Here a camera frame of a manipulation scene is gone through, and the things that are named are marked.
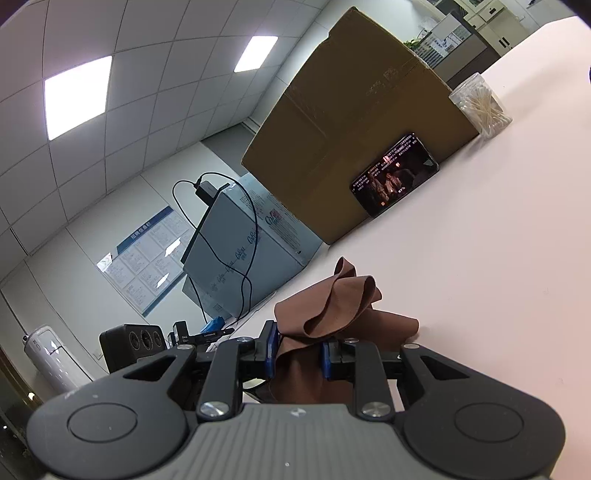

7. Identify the brown cloth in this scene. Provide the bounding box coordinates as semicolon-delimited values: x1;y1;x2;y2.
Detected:
256;256;420;404

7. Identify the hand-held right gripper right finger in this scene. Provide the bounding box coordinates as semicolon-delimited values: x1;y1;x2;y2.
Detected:
322;339;469;421

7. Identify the white standing air conditioner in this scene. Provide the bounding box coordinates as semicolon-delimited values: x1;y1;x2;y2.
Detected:
23;323;89;403

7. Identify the black power adapter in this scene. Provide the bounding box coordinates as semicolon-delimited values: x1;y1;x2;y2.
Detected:
194;180;232;205

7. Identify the black cable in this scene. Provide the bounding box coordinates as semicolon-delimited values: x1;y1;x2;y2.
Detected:
198;172;259;321
172;179;252;326

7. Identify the black box with round sockets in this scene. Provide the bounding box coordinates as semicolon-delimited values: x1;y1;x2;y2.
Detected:
99;323;166;374

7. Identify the brown cardboard box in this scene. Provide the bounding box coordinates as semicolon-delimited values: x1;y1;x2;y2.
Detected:
241;6;481;245

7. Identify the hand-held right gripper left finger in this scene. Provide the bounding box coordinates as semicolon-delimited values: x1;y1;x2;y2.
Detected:
122;322;279;422

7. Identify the blue-grey wrapped carton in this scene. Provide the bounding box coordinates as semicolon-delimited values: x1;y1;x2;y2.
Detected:
181;173;324;319

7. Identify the beige filing cabinet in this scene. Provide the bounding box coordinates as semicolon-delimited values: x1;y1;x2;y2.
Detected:
464;0;550;58

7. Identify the blue-framed wall poster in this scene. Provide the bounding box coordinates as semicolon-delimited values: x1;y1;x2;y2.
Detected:
96;205;195;318

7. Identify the clear cotton swab jar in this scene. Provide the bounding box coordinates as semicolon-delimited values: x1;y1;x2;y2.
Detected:
449;74;513;138

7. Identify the black smartphone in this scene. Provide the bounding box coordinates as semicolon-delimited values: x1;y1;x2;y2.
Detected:
349;132;440;219

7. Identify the square ceiling light panel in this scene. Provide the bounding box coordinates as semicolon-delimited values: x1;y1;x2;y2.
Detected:
44;55;113;139
234;36;279;73

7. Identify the small black device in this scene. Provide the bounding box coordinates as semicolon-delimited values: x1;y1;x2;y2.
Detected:
167;322;234;348

